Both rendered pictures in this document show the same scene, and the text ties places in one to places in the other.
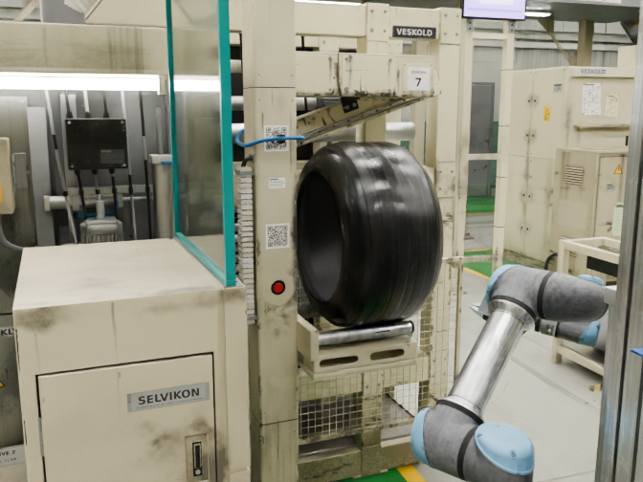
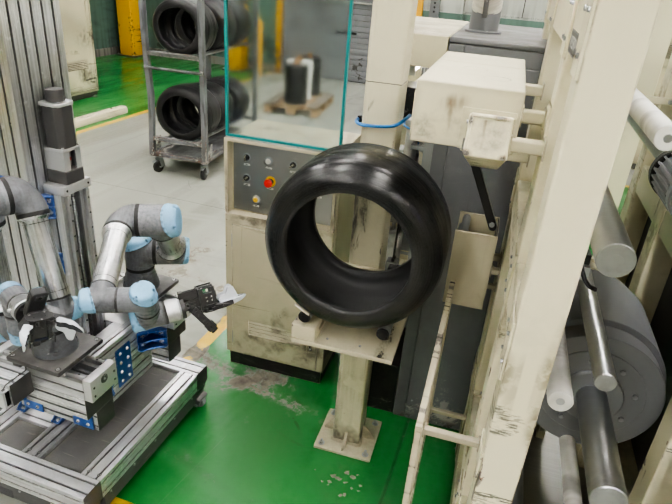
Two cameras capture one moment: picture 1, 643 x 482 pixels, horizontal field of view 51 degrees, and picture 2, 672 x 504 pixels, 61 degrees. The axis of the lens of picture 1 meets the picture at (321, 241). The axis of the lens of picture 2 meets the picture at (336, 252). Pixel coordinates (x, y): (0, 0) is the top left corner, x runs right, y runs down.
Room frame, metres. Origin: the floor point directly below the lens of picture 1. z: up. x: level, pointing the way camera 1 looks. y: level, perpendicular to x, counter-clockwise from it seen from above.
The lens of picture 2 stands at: (3.17, -1.60, 2.00)
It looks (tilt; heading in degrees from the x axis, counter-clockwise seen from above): 26 degrees down; 126
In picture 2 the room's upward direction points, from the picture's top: 5 degrees clockwise
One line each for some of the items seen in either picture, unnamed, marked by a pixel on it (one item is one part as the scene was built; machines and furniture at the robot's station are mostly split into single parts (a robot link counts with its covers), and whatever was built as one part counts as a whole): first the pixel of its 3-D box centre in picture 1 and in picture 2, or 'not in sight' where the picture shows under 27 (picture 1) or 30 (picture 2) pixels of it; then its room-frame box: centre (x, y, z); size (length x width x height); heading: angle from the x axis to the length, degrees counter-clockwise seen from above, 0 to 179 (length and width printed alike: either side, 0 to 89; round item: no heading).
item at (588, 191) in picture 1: (611, 216); not in sight; (6.20, -2.69, 0.62); 0.91 x 0.58 x 1.25; 109
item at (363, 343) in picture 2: (343, 349); (353, 324); (2.16, -0.07, 0.80); 0.37 x 0.36 x 0.02; 22
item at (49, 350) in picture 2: not in sight; (53, 335); (1.42, -0.84, 0.77); 0.15 x 0.15 x 0.10
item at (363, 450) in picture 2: not in sight; (348, 431); (2.05, 0.16, 0.02); 0.27 x 0.27 x 0.04; 22
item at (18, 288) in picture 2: not in sight; (15, 298); (1.55, -0.99, 1.04); 0.11 x 0.08 x 0.09; 173
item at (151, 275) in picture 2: not in sight; (141, 274); (1.26, -0.37, 0.77); 0.15 x 0.15 x 0.10
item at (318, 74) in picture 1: (343, 76); (473, 95); (2.49, -0.08, 1.71); 0.61 x 0.25 x 0.15; 112
